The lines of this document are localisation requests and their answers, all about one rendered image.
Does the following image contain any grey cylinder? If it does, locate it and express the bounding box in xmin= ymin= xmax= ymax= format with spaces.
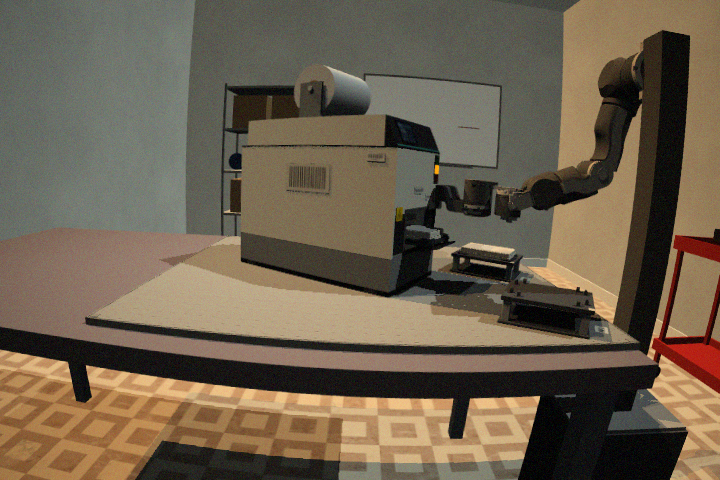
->
xmin=294 ymin=64 xmax=371 ymax=116

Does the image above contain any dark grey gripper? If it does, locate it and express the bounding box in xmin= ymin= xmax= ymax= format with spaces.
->
xmin=434 ymin=179 xmax=518 ymax=217

